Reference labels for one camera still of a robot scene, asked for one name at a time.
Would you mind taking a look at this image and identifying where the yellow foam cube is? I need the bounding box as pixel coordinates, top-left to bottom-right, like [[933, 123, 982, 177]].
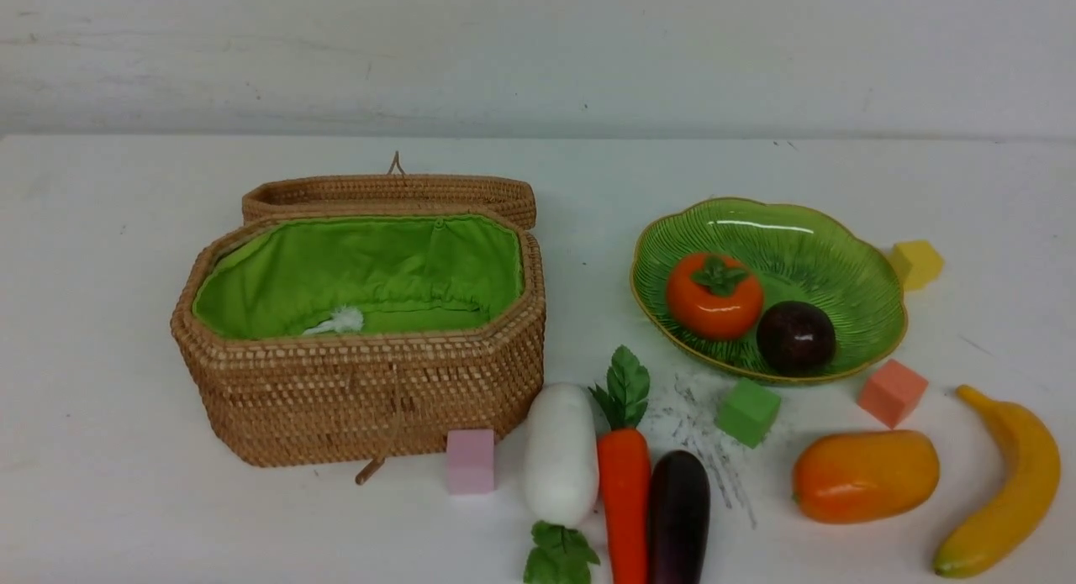
[[887, 239, 945, 291]]

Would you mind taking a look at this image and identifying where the woven basket lid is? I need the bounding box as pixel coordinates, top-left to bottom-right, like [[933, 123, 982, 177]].
[[241, 152, 537, 230]]

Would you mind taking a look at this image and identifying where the white radish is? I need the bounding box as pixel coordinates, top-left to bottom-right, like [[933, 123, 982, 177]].
[[521, 382, 601, 583]]

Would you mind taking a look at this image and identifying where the orange mango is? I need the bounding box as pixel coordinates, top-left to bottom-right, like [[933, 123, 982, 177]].
[[792, 430, 942, 525]]

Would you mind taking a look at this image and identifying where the woven rattan basket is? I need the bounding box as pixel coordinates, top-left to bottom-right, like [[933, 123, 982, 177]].
[[171, 212, 546, 468]]

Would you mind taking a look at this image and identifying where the dark purple mangosteen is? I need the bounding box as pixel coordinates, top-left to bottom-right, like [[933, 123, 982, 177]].
[[756, 300, 837, 378]]

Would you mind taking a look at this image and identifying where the yellow banana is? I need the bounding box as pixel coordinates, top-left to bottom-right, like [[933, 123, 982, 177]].
[[933, 385, 1062, 579]]

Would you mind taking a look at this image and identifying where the green glass plate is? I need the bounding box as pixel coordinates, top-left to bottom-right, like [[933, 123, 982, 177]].
[[629, 197, 910, 387]]

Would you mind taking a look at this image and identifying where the salmon foam cube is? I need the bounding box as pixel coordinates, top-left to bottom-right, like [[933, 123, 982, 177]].
[[856, 359, 929, 429]]

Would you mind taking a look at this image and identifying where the orange persimmon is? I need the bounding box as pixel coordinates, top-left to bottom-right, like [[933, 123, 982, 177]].
[[665, 252, 765, 340]]

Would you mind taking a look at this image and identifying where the purple eggplant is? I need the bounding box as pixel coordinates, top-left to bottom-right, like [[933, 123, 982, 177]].
[[648, 450, 711, 583]]

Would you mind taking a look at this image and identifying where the green foam cube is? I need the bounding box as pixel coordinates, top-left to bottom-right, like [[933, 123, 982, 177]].
[[714, 378, 783, 448]]

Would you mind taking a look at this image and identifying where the pink foam cube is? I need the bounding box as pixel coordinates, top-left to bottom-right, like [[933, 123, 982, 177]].
[[445, 429, 496, 496]]

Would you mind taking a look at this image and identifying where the orange carrot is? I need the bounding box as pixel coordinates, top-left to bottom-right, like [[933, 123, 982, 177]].
[[587, 345, 651, 583]]

